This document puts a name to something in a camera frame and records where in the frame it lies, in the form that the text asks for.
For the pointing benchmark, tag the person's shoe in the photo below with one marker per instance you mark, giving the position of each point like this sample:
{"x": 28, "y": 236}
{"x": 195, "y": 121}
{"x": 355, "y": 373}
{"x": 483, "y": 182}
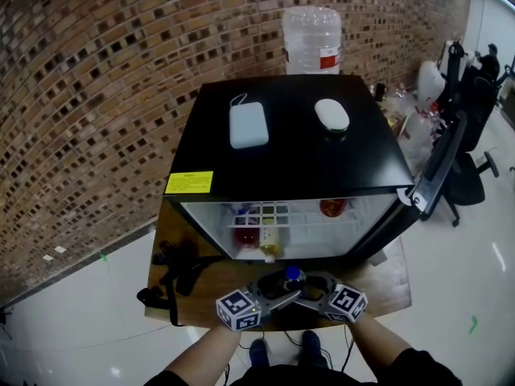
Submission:
{"x": 258, "y": 354}
{"x": 311, "y": 346}

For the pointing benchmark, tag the person's left forearm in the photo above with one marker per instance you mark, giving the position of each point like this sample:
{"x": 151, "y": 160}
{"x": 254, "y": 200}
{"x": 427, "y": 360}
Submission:
{"x": 205, "y": 352}

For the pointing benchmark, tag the white oval case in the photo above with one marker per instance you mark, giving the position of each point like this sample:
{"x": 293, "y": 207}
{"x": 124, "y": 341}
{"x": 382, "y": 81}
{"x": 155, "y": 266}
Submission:
{"x": 332, "y": 115}

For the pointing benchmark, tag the red drink can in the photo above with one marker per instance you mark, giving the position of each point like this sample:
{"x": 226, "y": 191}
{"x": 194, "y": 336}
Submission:
{"x": 333, "y": 208}

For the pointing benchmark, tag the clear empty water jug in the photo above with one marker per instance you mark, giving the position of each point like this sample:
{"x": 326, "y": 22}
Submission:
{"x": 416, "y": 139}

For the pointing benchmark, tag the white wall socket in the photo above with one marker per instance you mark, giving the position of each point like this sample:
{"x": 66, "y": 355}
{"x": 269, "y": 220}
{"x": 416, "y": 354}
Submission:
{"x": 47, "y": 257}
{"x": 60, "y": 249}

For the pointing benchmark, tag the person's black shirt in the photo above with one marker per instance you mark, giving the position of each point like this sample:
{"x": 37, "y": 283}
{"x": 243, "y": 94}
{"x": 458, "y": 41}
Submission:
{"x": 422, "y": 370}

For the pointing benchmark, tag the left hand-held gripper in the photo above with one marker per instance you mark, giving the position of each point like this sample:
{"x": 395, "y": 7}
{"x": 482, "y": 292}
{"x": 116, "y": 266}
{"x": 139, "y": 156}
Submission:
{"x": 239, "y": 310}

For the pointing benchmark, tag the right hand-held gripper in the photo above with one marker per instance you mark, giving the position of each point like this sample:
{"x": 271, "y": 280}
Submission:
{"x": 347, "y": 302}

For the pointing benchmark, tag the red drink bottle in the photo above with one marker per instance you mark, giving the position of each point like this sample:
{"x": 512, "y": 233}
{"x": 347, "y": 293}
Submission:
{"x": 246, "y": 239}

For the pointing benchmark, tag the person's right forearm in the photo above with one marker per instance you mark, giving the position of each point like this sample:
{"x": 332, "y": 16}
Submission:
{"x": 378, "y": 340}

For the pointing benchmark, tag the blue-capped dark bottle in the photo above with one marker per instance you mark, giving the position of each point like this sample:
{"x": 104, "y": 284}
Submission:
{"x": 295, "y": 276}

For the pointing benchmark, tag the large clear water jug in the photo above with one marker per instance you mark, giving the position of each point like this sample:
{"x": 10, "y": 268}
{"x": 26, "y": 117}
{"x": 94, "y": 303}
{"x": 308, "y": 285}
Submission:
{"x": 311, "y": 40}

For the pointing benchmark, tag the person's right shoe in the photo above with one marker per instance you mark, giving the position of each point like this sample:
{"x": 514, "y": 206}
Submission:
{"x": 311, "y": 346}

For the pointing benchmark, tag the wooden table with hairpin legs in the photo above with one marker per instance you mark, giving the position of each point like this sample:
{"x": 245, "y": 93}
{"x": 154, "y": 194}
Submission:
{"x": 225, "y": 276}

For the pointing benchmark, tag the light blue power bank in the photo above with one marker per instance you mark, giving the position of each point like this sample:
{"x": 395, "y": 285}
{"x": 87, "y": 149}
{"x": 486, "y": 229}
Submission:
{"x": 248, "y": 125}

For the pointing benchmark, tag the pale yellow drink bottle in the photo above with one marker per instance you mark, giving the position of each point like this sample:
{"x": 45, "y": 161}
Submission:
{"x": 269, "y": 241}

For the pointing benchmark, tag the white plastic jug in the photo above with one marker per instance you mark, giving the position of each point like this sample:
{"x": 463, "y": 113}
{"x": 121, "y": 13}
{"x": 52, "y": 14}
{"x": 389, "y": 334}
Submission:
{"x": 429, "y": 85}

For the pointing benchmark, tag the person's left shoe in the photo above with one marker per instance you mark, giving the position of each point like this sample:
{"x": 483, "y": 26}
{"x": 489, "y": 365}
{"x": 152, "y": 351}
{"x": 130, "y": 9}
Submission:
{"x": 258, "y": 354}

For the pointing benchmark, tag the black mini fridge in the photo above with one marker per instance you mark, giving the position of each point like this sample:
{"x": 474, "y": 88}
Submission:
{"x": 289, "y": 159}

